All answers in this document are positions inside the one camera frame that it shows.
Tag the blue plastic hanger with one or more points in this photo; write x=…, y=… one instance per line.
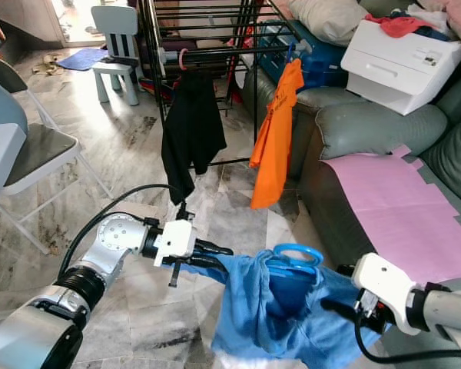
x=297, y=247

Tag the bright blue garment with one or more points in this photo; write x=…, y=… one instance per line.
x=250, y=307

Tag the orange t-shirt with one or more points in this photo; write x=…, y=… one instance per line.
x=275, y=146

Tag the black garment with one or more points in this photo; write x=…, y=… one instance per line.
x=192, y=131

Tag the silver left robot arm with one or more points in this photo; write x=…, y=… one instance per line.
x=119, y=234

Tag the pink mat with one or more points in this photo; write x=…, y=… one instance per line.
x=399, y=207

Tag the grey green leather sofa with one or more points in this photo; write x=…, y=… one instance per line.
x=376, y=131

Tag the white folding table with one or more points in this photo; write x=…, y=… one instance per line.
x=0, y=161

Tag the white grey folding chair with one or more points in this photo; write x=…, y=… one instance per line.
x=46, y=154

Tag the blue grey chair cover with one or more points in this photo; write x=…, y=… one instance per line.
x=4, y=108

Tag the black metal drying rack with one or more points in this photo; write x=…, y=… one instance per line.
x=230, y=51

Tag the blue plastic storage box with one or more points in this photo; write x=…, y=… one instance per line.
x=326, y=69

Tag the white drawer box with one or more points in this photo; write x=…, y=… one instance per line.
x=399, y=69

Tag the blue floor mat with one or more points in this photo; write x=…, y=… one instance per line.
x=83, y=59

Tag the pale plastic child chair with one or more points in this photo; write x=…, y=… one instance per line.
x=117, y=31

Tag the yellow slippers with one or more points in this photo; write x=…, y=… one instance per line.
x=48, y=66

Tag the red cloth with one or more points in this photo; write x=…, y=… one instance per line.
x=399, y=25

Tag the beige pillow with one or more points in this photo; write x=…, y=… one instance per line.
x=326, y=19

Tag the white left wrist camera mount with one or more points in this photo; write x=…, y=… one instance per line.
x=175, y=241

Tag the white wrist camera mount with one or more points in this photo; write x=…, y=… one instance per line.
x=384, y=280
x=175, y=241

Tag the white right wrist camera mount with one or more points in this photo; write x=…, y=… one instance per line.
x=384, y=280

